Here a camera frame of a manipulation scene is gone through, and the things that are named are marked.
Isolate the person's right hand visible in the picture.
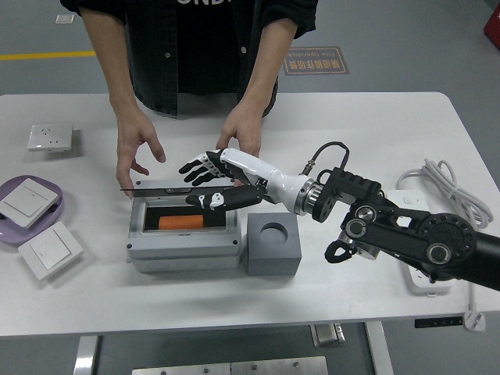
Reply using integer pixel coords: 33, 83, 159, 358
115, 109, 166, 192

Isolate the person's left hand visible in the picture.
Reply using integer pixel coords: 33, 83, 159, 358
215, 103, 263, 157

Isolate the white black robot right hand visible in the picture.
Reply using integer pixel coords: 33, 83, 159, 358
178, 147, 313, 216

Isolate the orange cylinder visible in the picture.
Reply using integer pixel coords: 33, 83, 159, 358
159, 214, 205, 230

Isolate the grey box with clear lid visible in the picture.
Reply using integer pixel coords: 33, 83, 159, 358
119, 178, 242, 273

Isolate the grey cube with round hole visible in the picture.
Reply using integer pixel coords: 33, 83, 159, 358
246, 212, 302, 277

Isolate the person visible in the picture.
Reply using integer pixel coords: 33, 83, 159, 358
60, 0, 320, 118

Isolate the brown floor sign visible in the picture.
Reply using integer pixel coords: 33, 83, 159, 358
284, 45, 350, 77

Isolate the purple tray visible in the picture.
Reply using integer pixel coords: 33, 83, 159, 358
0, 174, 66, 246

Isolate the white power strip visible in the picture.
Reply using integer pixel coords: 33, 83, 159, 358
384, 188, 456, 298

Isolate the white table leg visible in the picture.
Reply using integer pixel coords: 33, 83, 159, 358
365, 322, 395, 375

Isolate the black table control panel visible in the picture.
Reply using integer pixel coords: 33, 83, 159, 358
414, 318, 464, 329

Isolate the red object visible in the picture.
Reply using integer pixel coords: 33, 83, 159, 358
483, 7, 500, 40

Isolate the white wall socket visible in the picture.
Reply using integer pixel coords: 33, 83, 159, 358
27, 123, 74, 152

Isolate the white wall switch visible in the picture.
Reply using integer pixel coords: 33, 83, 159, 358
17, 221, 84, 281
0, 177, 60, 230

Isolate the metal bracket under table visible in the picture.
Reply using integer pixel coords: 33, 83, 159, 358
310, 323, 347, 348

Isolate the white power cord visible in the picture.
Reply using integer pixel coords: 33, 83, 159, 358
395, 158, 494, 333

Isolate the grey metal base plate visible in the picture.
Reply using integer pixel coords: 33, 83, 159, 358
131, 355, 329, 375

